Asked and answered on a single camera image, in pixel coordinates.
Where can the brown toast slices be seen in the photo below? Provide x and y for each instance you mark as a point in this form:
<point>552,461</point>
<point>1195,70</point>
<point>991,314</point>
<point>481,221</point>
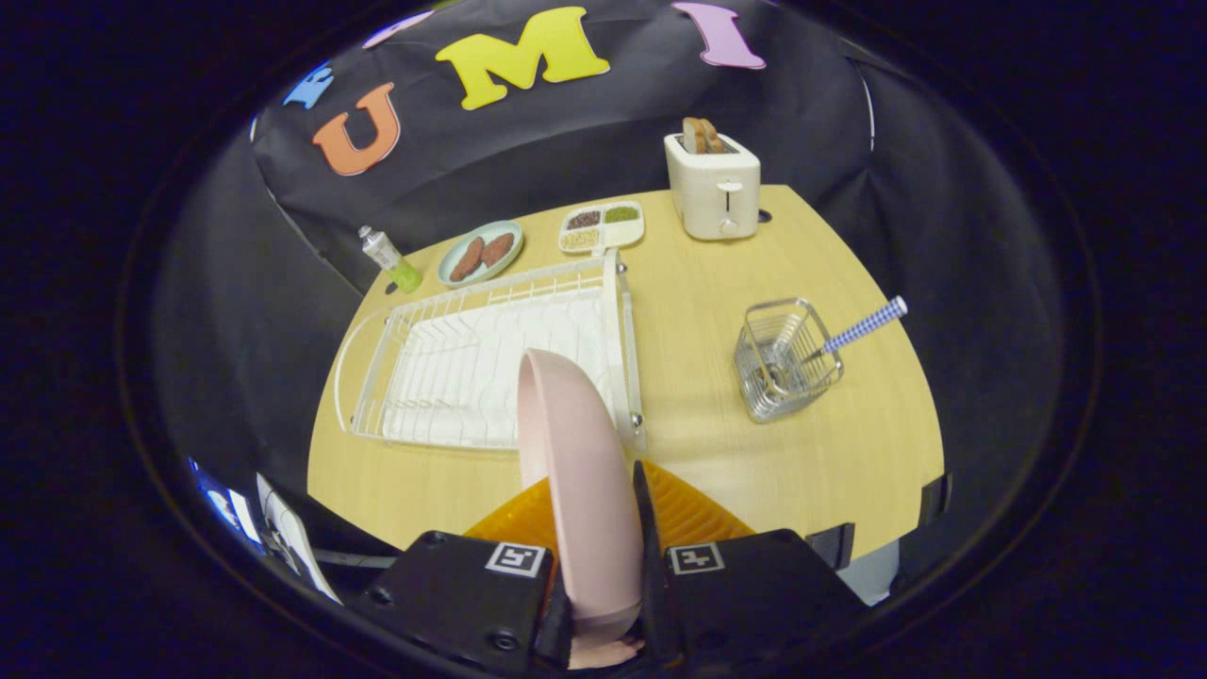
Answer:
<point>702,134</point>

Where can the pink plate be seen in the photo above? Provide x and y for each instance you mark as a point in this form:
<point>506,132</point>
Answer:
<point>580,471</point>

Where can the brown patty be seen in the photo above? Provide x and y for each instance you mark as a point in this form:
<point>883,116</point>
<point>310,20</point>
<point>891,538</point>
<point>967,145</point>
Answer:
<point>467,259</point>
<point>498,249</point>

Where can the green liquid bottle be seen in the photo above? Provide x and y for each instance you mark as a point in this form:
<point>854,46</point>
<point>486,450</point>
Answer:
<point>385,253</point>

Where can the pale green plate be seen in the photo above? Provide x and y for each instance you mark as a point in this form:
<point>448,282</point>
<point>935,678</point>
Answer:
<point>443,273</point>

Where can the white toaster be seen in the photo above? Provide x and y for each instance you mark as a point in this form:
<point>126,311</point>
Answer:
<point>712,189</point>

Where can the white compartment tray with seeds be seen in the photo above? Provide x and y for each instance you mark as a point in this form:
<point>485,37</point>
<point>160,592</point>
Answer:
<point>627,235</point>

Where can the blue and white board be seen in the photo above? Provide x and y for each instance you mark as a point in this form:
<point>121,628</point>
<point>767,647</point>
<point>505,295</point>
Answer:
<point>224,502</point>

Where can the white paper sheet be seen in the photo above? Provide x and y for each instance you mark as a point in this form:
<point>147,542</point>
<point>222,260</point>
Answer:
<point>288,538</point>

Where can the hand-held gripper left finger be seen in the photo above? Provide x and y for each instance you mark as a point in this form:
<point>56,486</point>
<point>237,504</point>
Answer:
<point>453,594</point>

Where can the black table clamp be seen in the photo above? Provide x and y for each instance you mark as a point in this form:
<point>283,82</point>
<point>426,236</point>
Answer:
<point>934,497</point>
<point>830,545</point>

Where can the black backdrop cloth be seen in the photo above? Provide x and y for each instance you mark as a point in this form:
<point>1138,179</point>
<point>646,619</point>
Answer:
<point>566,151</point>

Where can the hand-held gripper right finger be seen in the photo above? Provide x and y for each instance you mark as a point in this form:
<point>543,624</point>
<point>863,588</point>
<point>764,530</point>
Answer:
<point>645,538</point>

